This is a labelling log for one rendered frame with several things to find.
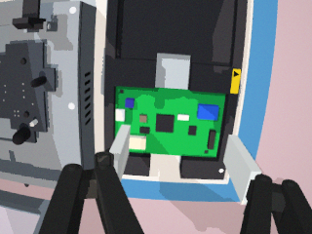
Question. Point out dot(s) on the green circuit board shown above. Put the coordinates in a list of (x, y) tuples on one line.
[(170, 121)]

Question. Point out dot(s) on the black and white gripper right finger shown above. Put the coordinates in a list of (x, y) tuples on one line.
[(286, 202)]

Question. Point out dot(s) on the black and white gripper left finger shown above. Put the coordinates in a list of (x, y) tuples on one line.
[(102, 183)]

